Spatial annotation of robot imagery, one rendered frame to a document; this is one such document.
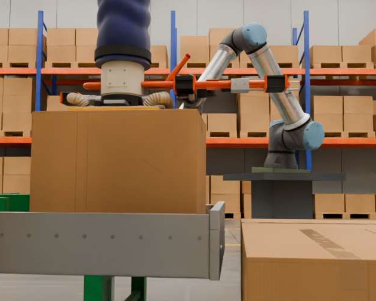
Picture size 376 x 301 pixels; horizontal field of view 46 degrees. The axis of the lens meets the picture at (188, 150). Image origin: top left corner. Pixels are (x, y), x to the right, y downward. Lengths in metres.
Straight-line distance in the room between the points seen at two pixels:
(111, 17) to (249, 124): 7.36
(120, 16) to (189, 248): 0.92
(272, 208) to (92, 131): 1.18
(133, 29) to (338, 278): 1.20
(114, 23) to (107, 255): 0.87
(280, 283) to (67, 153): 0.96
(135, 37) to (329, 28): 9.65
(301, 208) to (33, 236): 1.50
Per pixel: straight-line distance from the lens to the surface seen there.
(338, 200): 9.32
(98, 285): 1.45
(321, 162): 10.58
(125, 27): 1.76
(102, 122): 1.60
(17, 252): 1.54
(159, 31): 10.78
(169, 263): 1.39
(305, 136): 2.36
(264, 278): 0.93
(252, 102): 9.09
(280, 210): 2.45
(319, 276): 0.94
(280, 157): 2.51
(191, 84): 1.72
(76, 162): 1.62
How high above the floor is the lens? 0.69
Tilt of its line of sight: 4 degrees up
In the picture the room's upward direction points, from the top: straight up
